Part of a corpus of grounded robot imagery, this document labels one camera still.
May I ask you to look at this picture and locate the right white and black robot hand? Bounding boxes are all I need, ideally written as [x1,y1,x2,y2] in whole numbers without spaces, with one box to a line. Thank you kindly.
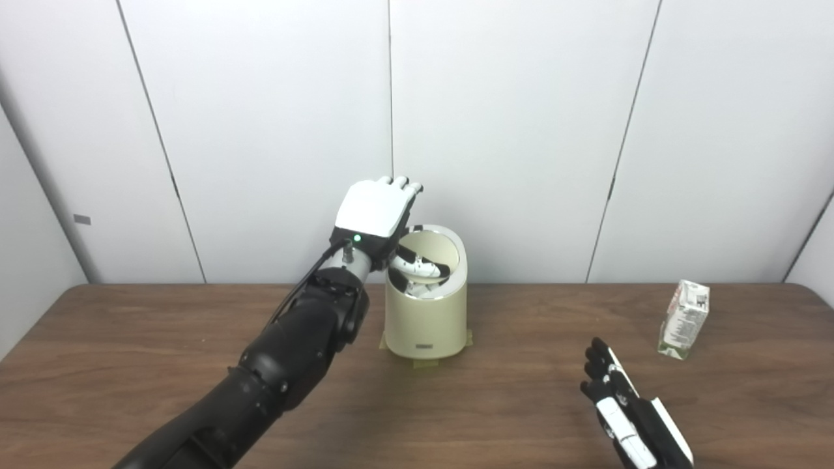
[580,337,695,469]

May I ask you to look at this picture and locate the white and green milk carton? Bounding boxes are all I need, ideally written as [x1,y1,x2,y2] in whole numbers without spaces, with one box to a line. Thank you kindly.
[657,279,711,360]

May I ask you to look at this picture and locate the cream-colored round bin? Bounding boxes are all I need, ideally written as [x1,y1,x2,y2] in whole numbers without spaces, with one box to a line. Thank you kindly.
[383,225,468,360]

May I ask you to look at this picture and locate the cream round bin lid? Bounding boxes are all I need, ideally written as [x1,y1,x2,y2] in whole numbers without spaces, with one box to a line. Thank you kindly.
[394,229,459,299]

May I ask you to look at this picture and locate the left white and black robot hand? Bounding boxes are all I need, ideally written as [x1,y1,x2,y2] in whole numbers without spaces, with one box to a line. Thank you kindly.
[329,175,452,282]

